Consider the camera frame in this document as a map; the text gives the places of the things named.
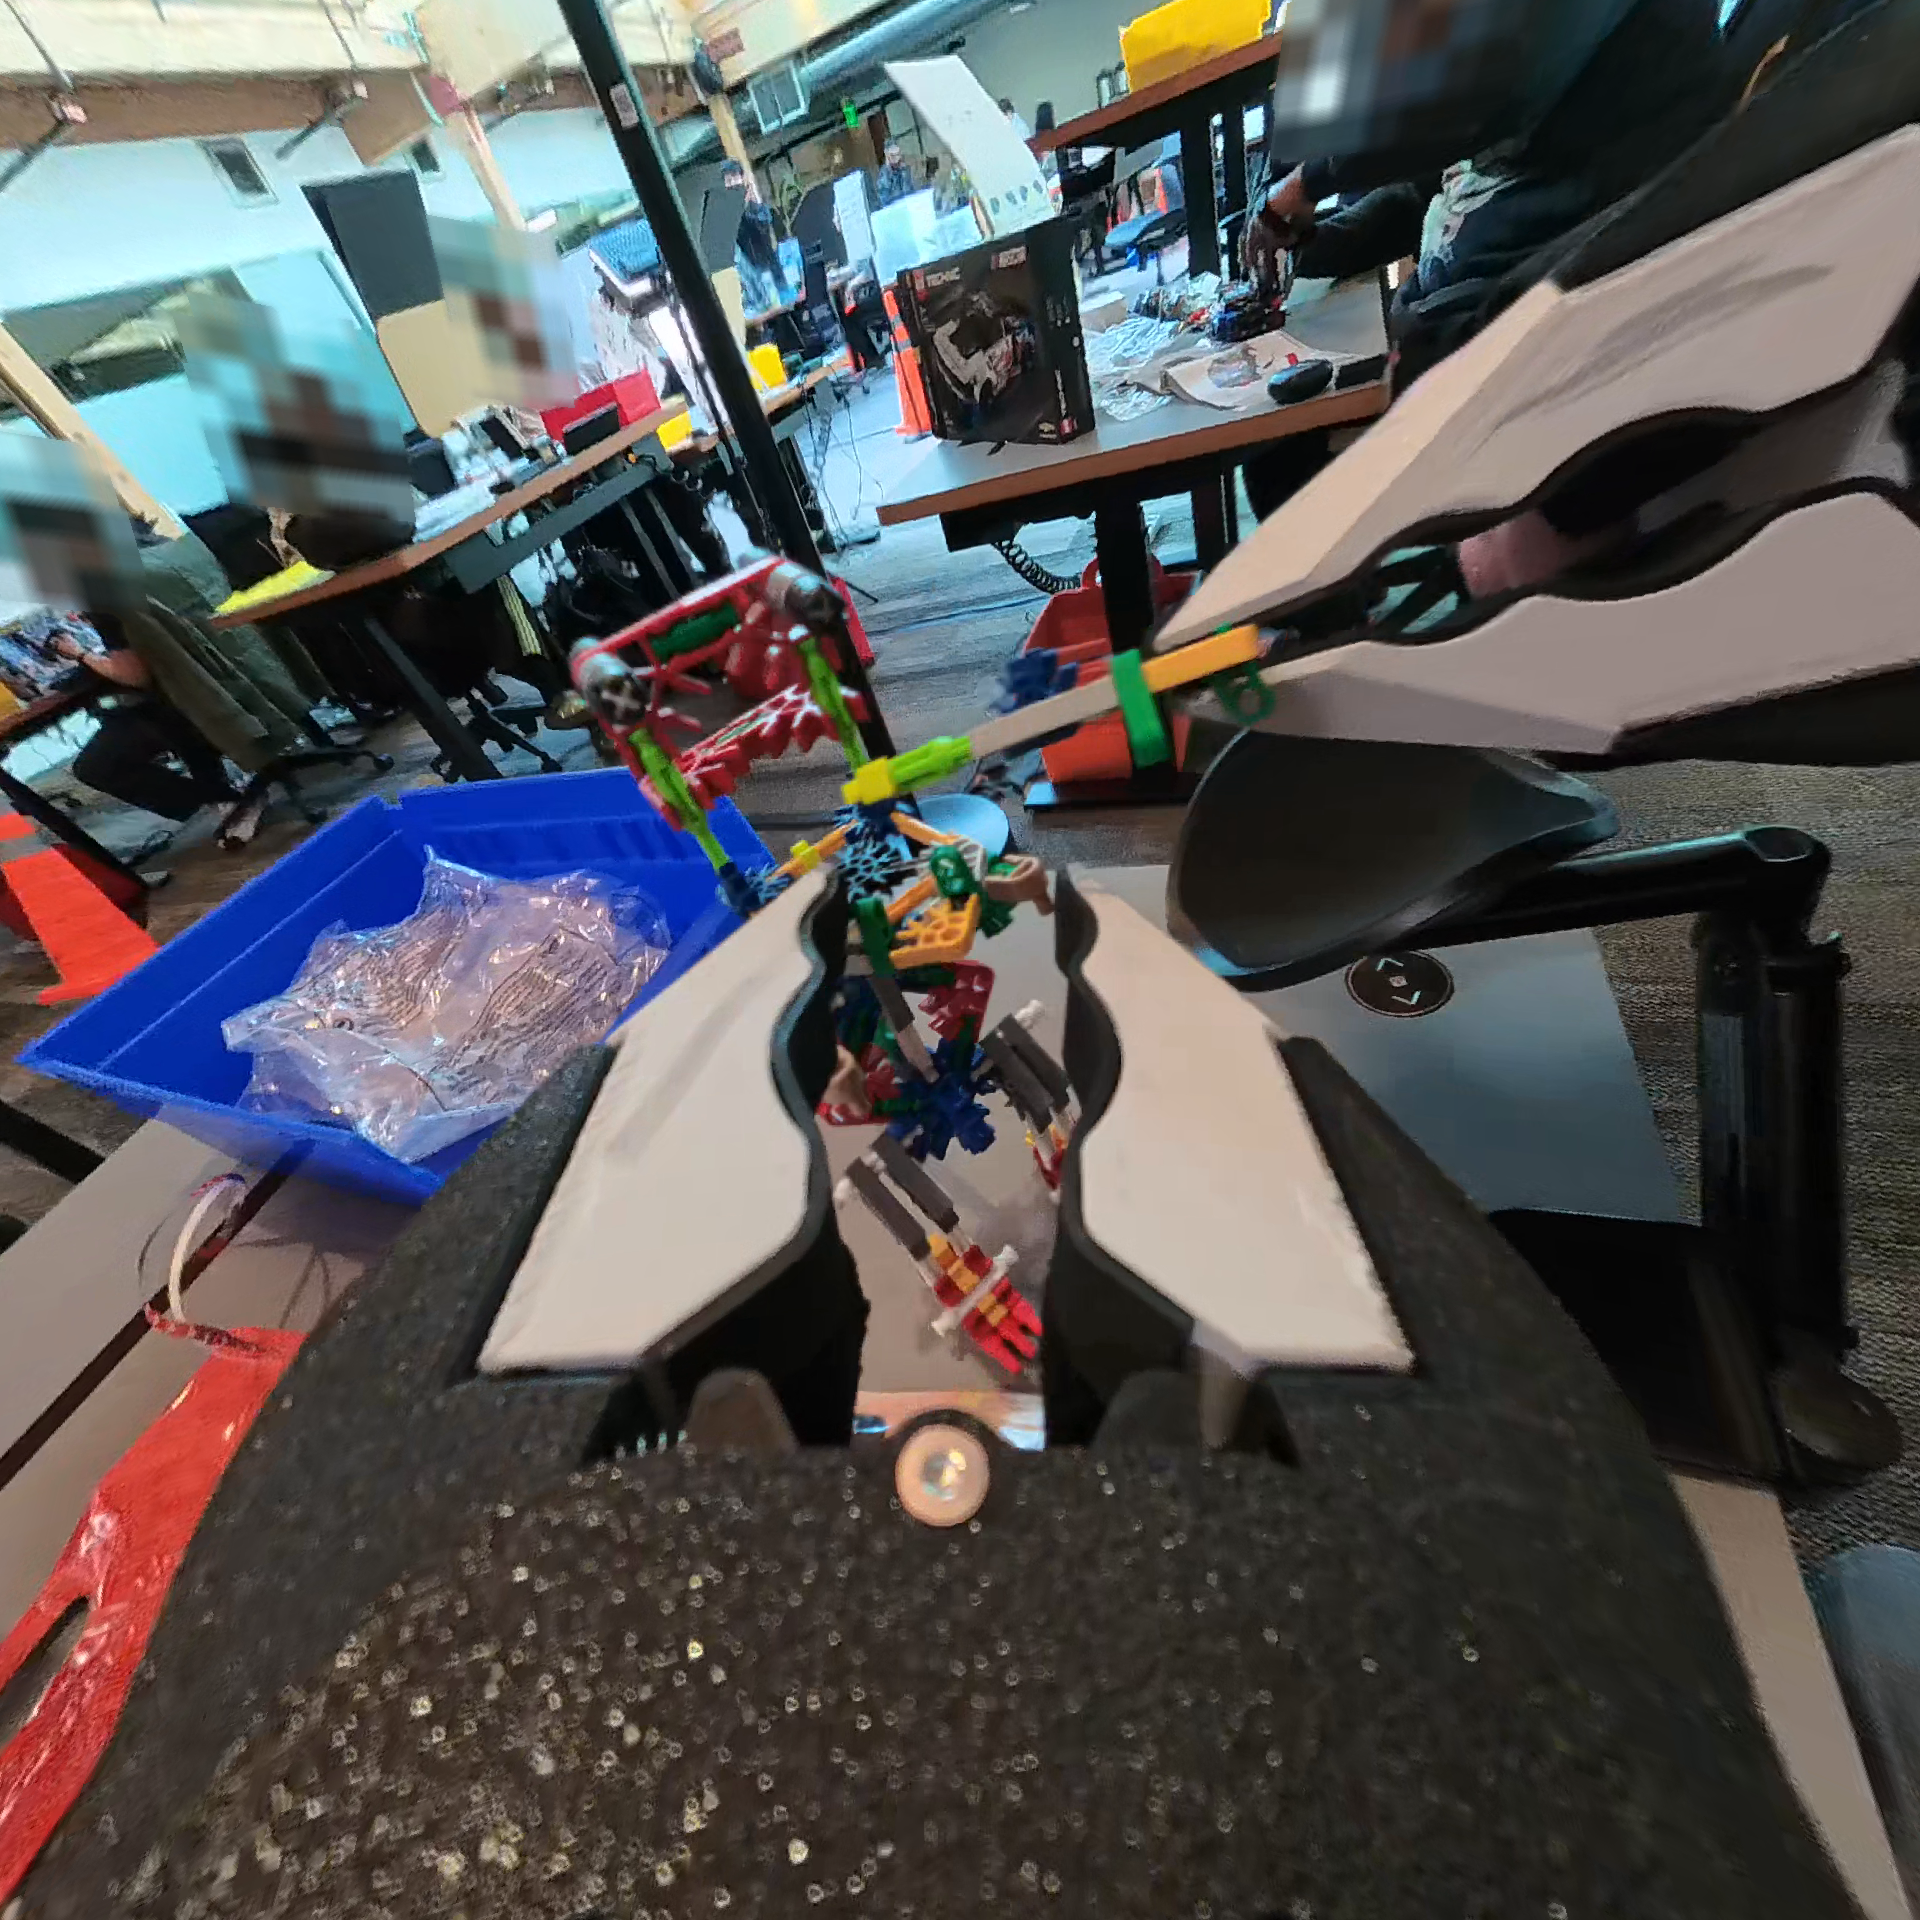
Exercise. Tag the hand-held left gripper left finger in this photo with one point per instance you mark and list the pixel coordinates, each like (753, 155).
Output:
(644, 1202)

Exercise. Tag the blue plastic bin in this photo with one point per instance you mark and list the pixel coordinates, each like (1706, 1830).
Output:
(150, 1021)

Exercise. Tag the lime and gray toy assembly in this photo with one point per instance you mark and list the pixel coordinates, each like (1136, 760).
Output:
(1051, 721)

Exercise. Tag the colourful toy construction model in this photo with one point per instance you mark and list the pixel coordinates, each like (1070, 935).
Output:
(938, 1109)

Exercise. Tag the clear plastic bag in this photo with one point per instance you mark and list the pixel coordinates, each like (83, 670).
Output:
(448, 990)

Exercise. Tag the red basket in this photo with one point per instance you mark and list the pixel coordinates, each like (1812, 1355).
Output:
(1087, 767)

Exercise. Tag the black printed box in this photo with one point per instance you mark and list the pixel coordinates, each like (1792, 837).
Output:
(997, 337)

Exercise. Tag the brown background table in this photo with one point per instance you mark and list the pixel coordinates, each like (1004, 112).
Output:
(1126, 436)
(373, 568)

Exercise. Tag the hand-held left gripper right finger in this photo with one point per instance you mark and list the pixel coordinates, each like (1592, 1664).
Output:
(1231, 1202)

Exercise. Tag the yellow bin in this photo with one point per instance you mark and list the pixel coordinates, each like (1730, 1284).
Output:
(1192, 39)

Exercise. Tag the white sign board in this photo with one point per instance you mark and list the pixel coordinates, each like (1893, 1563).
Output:
(958, 136)

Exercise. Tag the person's right hand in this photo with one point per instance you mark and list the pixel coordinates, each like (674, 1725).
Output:
(1522, 555)

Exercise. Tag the printed plastic toy bag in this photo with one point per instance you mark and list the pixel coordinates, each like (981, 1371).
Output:
(135, 1500)

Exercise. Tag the orange striped cone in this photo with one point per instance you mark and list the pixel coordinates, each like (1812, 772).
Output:
(910, 360)
(75, 929)

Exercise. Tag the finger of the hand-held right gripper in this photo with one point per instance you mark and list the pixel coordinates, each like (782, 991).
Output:
(1650, 646)
(1575, 375)

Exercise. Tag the round black desk control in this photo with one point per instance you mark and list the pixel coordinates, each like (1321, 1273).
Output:
(1396, 984)

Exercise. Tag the black steel pole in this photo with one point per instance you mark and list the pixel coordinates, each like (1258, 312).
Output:
(674, 269)

